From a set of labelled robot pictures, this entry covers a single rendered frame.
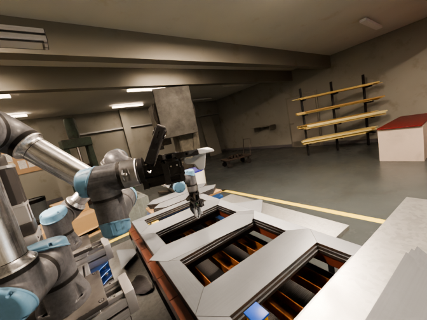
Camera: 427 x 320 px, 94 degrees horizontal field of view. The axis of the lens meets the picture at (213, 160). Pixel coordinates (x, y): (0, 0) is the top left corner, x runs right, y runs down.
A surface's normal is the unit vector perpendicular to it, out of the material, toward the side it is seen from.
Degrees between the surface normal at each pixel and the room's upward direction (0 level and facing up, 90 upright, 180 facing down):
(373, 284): 0
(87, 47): 90
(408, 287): 0
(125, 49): 90
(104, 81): 90
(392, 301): 0
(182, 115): 90
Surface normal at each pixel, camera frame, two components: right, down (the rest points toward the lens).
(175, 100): 0.45, 0.05
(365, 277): -0.20, -0.97
